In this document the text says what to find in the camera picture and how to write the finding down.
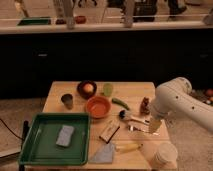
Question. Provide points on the yellow egg-like ball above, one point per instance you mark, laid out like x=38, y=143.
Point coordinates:
x=88, y=88

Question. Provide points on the blue-grey sponge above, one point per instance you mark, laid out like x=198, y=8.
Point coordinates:
x=65, y=135

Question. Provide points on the dark brown bowl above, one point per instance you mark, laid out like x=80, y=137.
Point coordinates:
x=82, y=93

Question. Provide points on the grey-blue cloth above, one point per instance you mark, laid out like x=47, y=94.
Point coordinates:
x=103, y=155

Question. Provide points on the orange clay bowl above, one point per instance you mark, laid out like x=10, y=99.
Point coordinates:
x=98, y=107

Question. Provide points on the silver fork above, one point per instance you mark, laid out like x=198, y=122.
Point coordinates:
x=133, y=128

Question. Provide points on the background red bowl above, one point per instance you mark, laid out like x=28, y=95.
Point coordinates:
x=80, y=19

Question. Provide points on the light green cup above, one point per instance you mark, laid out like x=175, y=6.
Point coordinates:
x=107, y=89

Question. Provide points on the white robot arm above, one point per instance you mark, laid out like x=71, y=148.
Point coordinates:
x=174, y=96

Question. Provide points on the green plastic tray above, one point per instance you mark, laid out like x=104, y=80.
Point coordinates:
x=40, y=148

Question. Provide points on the green pepper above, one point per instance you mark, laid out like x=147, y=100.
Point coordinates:
x=120, y=102

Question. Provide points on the brown pine cone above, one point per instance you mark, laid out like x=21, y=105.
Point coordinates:
x=144, y=109

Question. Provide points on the dark grey cup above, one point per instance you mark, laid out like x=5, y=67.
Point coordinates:
x=67, y=100

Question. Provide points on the wooden block with black edge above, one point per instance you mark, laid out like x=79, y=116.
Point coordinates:
x=109, y=131

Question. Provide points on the wooden table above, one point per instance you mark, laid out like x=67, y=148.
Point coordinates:
x=137, y=160

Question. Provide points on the yellow banana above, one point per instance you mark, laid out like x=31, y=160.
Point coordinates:
x=127, y=147

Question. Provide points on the background green tray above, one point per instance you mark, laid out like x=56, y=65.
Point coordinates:
x=34, y=21

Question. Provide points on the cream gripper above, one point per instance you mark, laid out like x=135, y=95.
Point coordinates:
x=154, y=125

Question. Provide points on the black-bristled brush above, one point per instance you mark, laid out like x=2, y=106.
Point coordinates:
x=126, y=115

